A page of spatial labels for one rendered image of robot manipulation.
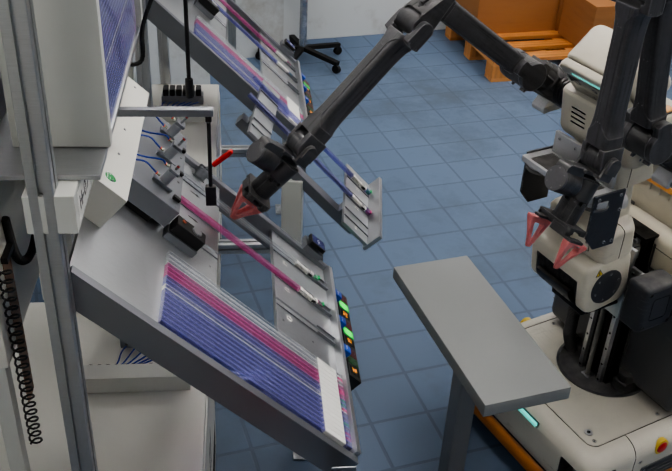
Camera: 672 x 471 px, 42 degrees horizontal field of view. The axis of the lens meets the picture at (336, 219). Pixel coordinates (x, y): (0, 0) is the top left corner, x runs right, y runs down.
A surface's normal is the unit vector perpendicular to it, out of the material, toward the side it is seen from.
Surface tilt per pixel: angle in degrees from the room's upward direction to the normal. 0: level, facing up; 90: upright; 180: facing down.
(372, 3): 90
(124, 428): 0
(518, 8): 90
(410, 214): 0
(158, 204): 90
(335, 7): 90
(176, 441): 0
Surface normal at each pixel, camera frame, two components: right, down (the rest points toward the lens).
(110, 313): 0.10, 0.53
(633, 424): 0.04, -0.85
